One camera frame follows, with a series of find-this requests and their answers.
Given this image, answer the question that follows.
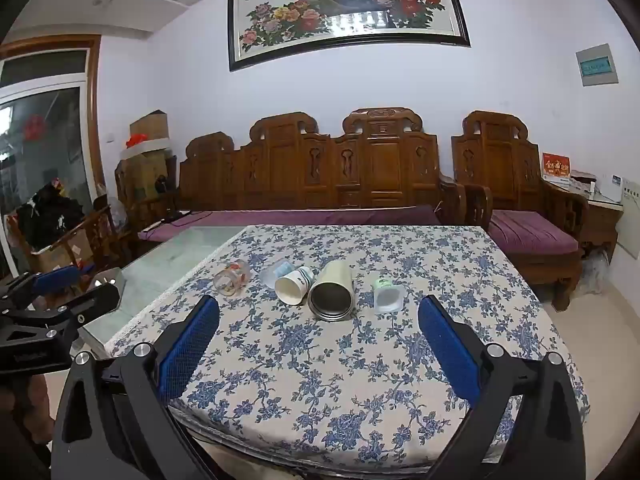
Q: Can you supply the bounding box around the grey wall electrical panel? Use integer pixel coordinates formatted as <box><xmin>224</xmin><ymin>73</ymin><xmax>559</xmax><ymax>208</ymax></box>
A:
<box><xmin>574</xmin><ymin>42</ymin><xmax>620</xmax><ymax>87</ymax></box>

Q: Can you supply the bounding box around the clear plastic cup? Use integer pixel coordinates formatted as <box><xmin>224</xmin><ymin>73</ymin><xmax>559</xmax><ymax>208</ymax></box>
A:
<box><xmin>260</xmin><ymin>258</ymin><xmax>296</xmax><ymax>290</ymax></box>

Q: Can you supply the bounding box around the cream steel tumbler cup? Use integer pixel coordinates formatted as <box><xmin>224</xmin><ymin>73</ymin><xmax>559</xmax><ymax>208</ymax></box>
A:
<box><xmin>307</xmin><ymin>259</ymin><xmax>356</xmax><ymax>322</ymax></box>

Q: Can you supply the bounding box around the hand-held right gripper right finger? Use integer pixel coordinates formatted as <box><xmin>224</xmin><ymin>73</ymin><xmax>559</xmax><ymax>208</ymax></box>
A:
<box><xmin>417</xmin><ymin>294</ymin><xmax>587</xmax><ymax>480</ymax></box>

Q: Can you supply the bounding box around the clear glass cup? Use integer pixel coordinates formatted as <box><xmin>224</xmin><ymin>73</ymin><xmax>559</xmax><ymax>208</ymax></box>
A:
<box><xmin>213</xmin><ymin>259</ymin><xmax>251</xmax><ymax>299</ymax></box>

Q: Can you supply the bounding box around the white box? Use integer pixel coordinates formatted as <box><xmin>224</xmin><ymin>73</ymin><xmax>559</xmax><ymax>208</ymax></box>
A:
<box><xmin>594</xmin><ymin>173</ymin><xmax>626</xmax><ymax>204</ymax></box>

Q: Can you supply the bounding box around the small cardboard box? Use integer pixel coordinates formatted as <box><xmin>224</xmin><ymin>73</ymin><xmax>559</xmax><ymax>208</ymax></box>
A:
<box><xmin>129</xmin><ymin>109</ymin><xmax>170</xmax><ymax>142</ymax></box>

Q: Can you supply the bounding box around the red window decoration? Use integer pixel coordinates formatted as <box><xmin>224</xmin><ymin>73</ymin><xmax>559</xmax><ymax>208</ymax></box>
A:
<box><xmin>22</xmin><ymin>114</ymin><xmax>47</xmax><ymax>143</ymax></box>

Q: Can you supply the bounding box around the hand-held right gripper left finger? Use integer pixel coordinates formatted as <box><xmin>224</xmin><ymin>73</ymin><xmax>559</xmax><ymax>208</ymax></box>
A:
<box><xmin>50</xmin><ymin>294</ymin><xmax>221</xmax><ymax>480</ymax></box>

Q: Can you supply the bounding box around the small white plastic cup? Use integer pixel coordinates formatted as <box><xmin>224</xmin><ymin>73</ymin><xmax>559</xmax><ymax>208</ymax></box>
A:
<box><xmin>371</xmin><ymin>276</ymin><xmax>402</xmax><ymax>316</ymax></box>

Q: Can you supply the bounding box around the wooden door frame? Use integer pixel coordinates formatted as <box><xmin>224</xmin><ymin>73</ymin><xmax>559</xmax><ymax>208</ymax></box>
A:
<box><xmin>0</xmin><ymin>34</ymin><xmax>107</xmax><ymax>201</ymax></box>

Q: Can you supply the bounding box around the square purple seat cushion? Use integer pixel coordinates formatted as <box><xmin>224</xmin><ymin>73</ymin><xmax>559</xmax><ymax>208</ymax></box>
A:
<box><xmin>487</xmin><ymin>209</ymin><xmax>582</xmax><ymax>257</ymax></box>

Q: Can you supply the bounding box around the long purple seat cushion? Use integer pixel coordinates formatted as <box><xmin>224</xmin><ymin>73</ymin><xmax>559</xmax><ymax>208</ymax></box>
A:
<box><xmin>138</xmin><ymin>204</ymin><xmax>444</xmax><ymax>244</ymax></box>

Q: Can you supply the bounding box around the framed peacock flower painting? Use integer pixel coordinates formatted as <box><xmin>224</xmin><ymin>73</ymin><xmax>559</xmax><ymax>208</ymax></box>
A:
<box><xmin>227</xmin><ymin>0</ymin><xmax>472</xmax><ymax>73</ymax></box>

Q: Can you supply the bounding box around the pile of dark clothes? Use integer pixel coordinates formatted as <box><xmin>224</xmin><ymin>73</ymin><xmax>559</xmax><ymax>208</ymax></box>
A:
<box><xmin>15</xmin><ymin>180</ymin><xmax>87</xmax><ymax>251</ymax></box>

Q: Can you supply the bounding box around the large cardboard box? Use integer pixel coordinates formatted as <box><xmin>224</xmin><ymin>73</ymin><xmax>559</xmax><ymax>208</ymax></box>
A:
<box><xmin>117</xmin><ymin>152</ymin><xmax>178</xmax><ymax>202</ymax></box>

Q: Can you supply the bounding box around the carved wooden sofa bench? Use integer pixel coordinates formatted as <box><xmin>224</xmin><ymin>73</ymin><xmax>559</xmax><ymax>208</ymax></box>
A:
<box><xmin>177</xmin><ymin>107</ymin><xmax>469</xmax><ymax>227</ymax></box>

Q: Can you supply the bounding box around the wooden chair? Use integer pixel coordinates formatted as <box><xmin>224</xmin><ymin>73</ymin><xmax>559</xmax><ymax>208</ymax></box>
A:
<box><xmin>29</xmin><ymin>204</ymin><xmax>123</xmax><ymax>292</ymax></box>

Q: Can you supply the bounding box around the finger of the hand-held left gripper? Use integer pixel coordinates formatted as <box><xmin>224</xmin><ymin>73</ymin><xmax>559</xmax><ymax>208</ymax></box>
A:
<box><xmin>0</xmin><ymin>265</ymin><xmax>86</xmax><ymax>312</ymax></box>
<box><xmin>0</xmin><ymin>282</ymin><xmax>121</xmax><ymax>332</ymax></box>

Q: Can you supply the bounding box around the carved wooden armchair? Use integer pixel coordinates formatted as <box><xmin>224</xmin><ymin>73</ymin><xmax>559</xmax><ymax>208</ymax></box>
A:
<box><xmin>450</xmin><ymin>110</ymin><xmax>592</xmax><ymax>312</ymax></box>

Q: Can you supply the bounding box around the clear plastic bag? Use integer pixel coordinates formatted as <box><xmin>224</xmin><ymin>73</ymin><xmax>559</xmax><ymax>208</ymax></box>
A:
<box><xmin>579</xmin><ymin>249</ymin><xmax>612</xmax><ymax>297</ymax></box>

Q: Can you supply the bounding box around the white wall radiator panel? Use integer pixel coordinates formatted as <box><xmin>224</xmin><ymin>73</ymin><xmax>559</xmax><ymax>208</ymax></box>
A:
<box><xmin>614</xmin><ymin>175</ymin><xmax>640</xmax><ymax>262</ymax></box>

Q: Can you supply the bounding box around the blue floral tablecloth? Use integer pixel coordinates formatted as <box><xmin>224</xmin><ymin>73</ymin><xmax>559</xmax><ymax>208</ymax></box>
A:
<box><xmin>102</xmin><ymin>224</ymin><xmax>592</xmax><ymax>467</ymax></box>

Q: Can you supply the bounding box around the wooden side table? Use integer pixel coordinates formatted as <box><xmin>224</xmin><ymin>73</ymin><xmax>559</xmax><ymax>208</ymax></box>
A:
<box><xmin>580</xmin><ymin>194</ymin><xmax>626</xmax><ymax>267</ymax></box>

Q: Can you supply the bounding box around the white paper cup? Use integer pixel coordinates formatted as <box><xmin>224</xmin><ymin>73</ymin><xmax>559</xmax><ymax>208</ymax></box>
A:
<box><xmin>274</xmin><ymin>266</ymin><xmax>317</xmax><ymax>307</ymax></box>

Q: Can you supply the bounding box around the red gift box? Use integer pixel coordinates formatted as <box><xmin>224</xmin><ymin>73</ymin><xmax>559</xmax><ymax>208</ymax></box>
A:
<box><xmin>542</xmin><ymin>152</ymin><xmax>573</xmax><ymax>177</ymax></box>

